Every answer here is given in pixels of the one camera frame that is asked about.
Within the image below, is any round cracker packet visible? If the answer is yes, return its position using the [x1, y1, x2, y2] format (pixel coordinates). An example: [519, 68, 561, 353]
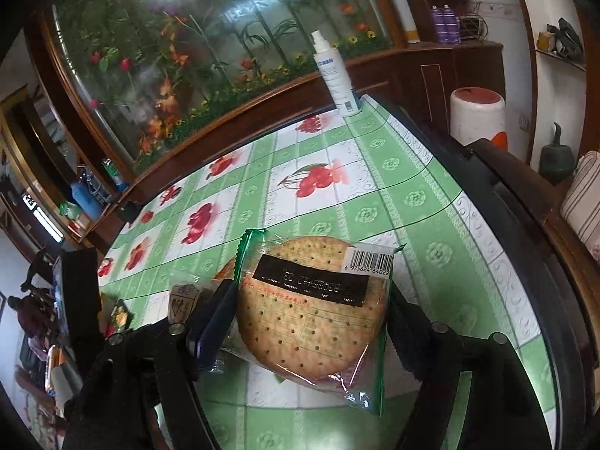
[219, 227, 408, 419]

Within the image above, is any striped cushion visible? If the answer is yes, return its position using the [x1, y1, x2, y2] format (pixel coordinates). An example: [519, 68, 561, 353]
[559, 150, 600, 255]

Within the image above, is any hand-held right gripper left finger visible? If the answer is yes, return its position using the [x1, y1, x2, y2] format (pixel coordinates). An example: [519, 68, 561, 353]
[63, 280, 237, 450]

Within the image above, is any blue thermos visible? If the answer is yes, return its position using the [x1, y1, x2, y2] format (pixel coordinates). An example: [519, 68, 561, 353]
[70, 180, 102, 220]

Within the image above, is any dark wooden chair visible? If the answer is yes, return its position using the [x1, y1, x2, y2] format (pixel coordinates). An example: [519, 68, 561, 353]
[19, 248, 63, 292]

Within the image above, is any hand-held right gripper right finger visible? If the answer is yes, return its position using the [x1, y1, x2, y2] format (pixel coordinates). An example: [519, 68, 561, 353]
[384, 286, 554, 450]

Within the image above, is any green gourd ornament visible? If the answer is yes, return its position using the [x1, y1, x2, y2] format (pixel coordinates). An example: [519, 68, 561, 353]
[538, 122, 576, 185]

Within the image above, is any small orange cracker packet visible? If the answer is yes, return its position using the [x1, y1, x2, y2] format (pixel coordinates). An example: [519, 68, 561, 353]
[213, 257, 239, 283]

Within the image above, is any dark dried fruit packet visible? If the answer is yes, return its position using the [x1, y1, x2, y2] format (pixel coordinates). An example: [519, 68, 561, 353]
[168, 280, 214, 325]

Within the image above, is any green bag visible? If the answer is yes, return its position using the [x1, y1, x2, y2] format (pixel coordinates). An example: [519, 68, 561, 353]
[58, 201, 84, 222]

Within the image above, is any white spray bottle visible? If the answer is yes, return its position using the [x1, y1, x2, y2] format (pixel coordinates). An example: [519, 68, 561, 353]
[310, 30, 363, 118]

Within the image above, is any wall shelf with ornaments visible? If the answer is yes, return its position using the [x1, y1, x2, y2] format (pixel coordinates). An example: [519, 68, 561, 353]
[534, 18, 588, 72]

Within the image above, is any green label water bottle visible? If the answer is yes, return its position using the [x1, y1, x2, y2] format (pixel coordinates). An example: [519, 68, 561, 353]
[102, 159, 128, 191]

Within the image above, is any green fruit-print tablecloth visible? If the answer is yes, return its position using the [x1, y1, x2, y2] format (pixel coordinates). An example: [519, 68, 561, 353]
[96, 94, 563, 450]

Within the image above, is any wire basket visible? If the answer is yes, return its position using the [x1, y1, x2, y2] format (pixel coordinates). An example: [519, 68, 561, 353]
[457, 14, 489, 41]

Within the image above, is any dark wooden sofa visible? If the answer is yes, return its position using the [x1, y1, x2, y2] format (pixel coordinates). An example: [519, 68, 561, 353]
[471, 137, 600, 352]

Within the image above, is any small green snack packet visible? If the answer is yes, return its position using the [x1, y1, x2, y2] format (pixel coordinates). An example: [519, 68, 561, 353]
[110, 299, 133, 330]

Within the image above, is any white stool with red top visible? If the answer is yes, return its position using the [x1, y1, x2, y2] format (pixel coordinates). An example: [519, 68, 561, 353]
[450, 87, 508, 150]

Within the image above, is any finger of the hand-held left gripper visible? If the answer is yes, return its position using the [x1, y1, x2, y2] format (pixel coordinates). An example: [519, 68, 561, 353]
[51, 247, 103, 366]

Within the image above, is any wooden flower display cabinet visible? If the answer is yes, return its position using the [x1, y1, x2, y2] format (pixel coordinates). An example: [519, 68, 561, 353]
[23, 0, 507, 245]

